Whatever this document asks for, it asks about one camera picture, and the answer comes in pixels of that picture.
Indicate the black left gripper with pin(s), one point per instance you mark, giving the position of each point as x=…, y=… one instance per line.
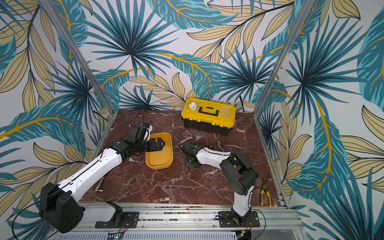
x=153, y=147

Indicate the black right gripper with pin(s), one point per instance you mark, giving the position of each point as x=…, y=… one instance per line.
x=187, y=147

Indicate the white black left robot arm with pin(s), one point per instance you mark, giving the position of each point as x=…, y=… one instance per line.
x=61, y=205

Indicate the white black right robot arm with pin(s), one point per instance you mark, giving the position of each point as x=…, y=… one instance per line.
x=236, y=167

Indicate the yellow plastic storage tray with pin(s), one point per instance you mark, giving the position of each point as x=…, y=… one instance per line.
x=164, y=158

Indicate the small metal tool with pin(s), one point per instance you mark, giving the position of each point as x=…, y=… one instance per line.
x=98, y=189

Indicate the yellow black toolbox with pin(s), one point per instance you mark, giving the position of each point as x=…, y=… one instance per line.
x=208, y=116

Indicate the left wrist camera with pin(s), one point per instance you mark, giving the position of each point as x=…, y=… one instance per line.
x=138, y=133

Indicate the yellow handled pliers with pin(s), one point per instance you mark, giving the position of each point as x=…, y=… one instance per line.
x=265, y=197

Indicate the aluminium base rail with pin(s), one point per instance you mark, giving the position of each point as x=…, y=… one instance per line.
x=182, y=217

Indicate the aluminium corner frame post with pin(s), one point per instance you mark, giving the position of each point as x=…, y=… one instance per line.
x=54, y=15

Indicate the aluminium right frame post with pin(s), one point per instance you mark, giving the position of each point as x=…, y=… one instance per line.
x=297, y=24

